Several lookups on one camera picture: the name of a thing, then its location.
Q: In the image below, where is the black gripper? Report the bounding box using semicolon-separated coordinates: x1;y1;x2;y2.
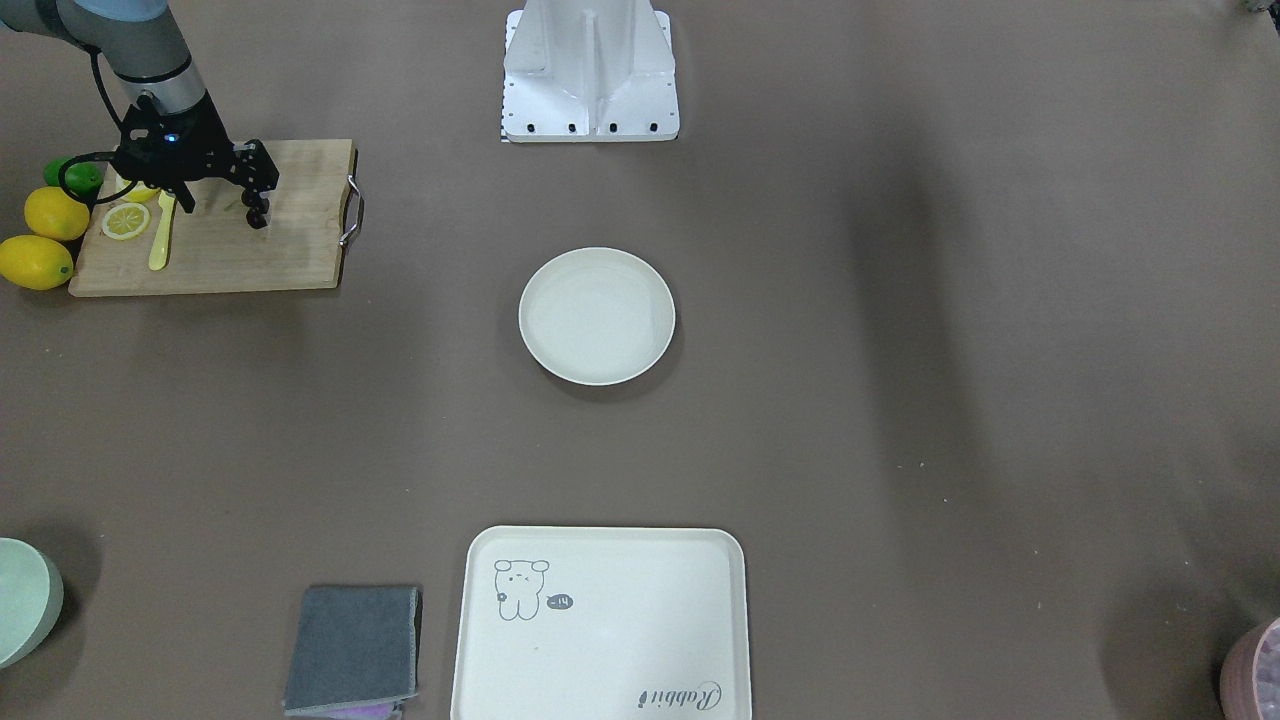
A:
111;92;279;214

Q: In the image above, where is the dark cherry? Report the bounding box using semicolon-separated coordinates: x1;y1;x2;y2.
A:
244;205;269;229

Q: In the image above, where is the white round plate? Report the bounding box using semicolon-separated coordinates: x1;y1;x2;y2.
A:
517;247;678;387

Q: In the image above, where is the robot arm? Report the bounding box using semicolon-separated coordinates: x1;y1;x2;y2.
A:
1;1;279;229

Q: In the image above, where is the cream rabbit tray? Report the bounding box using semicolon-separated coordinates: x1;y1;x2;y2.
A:
451;525;753;719

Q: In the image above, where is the wooden cutting board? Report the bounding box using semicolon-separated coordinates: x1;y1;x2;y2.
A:
68;138;362;299

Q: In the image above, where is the lemon slice lower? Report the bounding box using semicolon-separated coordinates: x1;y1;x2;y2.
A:
115;176;160;205

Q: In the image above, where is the lemon slice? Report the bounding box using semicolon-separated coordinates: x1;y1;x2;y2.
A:
115;176;160;205
100;202;152;241

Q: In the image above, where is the yellow plastic knife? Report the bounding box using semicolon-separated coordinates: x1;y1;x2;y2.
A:
147;191;177;272

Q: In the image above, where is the lemon slice upper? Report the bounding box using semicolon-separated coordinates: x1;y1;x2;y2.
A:
100;202;152;241

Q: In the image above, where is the green lime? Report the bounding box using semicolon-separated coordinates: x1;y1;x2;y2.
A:
42;156;104;197

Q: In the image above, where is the yellow lemon near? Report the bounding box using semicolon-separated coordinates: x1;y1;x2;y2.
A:
23;186;91;243

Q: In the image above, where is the yellow lemon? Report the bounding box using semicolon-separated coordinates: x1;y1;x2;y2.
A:
1;234;76;290
23;186;91;243

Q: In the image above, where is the yellow lemon far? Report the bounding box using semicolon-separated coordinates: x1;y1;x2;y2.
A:
1;234;76;290

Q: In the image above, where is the mint green bowl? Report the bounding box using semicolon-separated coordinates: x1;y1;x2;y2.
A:
1;537;64;667

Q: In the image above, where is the grey folded cloth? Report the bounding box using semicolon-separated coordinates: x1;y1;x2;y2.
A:
282;585;420;719

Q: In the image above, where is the pink bowl with ice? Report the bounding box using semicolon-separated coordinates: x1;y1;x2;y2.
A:
1219;618;1279;719

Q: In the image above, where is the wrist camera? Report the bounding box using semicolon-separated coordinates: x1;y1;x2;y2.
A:
113;95;178;165

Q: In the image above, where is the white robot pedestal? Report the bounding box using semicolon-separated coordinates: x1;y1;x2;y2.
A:
500;1;681;143

